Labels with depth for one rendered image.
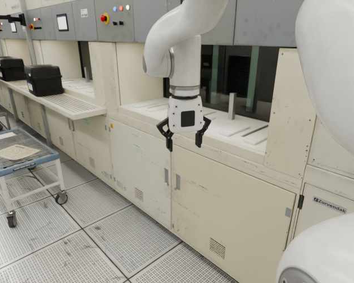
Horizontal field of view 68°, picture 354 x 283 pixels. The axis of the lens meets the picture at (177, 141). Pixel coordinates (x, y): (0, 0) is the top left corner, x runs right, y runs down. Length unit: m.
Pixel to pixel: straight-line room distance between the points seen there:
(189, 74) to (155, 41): 0.13
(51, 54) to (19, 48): 1.50
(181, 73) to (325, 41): 0.47
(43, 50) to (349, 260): 3.23
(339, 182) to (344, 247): 0.86
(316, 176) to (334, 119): 0.83
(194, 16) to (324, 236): 0.48
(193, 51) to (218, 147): 0.70
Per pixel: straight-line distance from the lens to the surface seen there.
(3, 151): 2.51
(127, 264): 1.83
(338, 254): 0.23
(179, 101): 0.73
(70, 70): 3.41
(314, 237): 0.25
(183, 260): 1.83
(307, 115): 1.06
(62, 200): 2.45
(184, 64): 0.70
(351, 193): 1.10
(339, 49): 0.28
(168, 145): 0.78
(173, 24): 0.63
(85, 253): 1.96
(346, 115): 0.28
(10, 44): 4.76
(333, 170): 1.09
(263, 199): 1.26
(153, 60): 0.66
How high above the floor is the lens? 1.32
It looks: 22 degrees down
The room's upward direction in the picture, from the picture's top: straight up
